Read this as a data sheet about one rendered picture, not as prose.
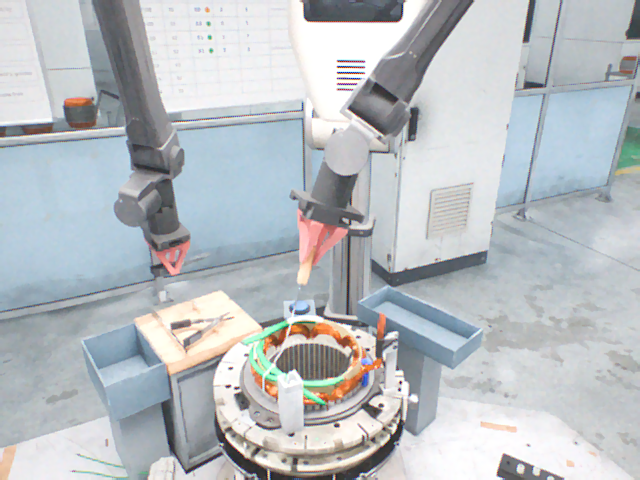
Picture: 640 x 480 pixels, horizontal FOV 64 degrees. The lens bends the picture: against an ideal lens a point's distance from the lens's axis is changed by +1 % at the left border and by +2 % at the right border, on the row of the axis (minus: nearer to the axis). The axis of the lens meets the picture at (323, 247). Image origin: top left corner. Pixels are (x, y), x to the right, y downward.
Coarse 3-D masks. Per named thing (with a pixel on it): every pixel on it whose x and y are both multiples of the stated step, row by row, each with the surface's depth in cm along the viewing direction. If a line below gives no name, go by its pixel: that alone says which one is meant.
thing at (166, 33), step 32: (160, 0) 249; (192, 0) 255; (224, 0) 261; (256, 0) 268; (160, 32) 254; (192, 32) 260; (224, 32) 267; (256, 32) 274; (160, 64) 260; (192, 64) 266; (224, 64) 273; (256, 64) 281; (288, 64) 289; (192, 96) 273; (224, 96) 280; (256, 96) 288; (288, 96) 296
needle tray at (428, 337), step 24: (384, 288) 118; (360, 312) 113; (384, 312) 116; (408, 312) 116; (432, 312) 112; (408, 336) 104; (432, 336) 108; (456, 336) 108; (480, 336) 104; (408, 360) 109; (432, 360) 109; (456, 360) 99; (432, 384) 112; (408, 408) 113; (432, 408) 117
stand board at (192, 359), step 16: (208, 304) 112; (224, 304) 112; (144, 320) 106; (176, 320) 106; (240, 320) 106; (160, 336) 101; (176, 336) 101; (208, 336) 101; (224, 336) 101; (240, 336) 101; (160, 352) 97; (176, 352) 96; (192, 352) 96; (208, 352) 98; (224, 352) 100; (176, 368) 94
